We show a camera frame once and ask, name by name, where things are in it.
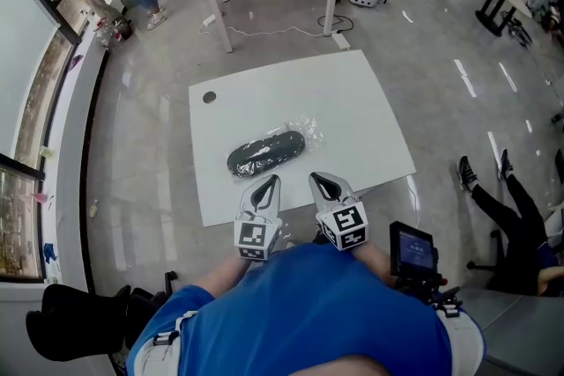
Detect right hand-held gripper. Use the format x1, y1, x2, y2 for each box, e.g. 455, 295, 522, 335
308, 171, 369, 252

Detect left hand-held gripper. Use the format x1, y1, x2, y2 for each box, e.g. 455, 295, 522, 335
233, 173, 284, 263

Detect clear plastic bag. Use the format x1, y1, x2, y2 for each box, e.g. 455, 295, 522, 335
226, 114, 325, 180

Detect person's left forearm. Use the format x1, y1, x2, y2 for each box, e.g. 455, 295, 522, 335
193, 254, 252, 303

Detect person's right forearm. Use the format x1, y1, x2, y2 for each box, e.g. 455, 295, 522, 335
352, 241, 397, 290

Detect black monitor screen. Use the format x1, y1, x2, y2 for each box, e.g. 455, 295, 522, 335
390, 221, 440, 278

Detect person's blue shirt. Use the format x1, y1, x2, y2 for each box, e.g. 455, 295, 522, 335
125, 242, 453, 376

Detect black swivel chair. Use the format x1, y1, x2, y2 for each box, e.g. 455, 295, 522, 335
466, 228, 508, 274

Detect black mesh office chair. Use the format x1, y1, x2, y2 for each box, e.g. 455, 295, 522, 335
26, 271, 180, 362

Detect cluster of plastic bottles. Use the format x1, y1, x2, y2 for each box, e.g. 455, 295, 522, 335
94, 17, 133, 49

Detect grey desk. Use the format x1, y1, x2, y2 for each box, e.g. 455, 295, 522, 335
457, 285, 564, 376

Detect white cable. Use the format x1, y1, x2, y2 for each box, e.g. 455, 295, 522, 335
200, 24, 336, 39
404, 175, 419, 230

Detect black cable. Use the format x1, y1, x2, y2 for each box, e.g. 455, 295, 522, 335
316, 12, 353, 34

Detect white harness shoulder strap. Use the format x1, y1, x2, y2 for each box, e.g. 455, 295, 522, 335
131, 310, 199, 376
434, 303, 487, 376

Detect black metal frame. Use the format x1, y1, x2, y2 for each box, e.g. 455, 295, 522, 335
504, 11, 534, 48

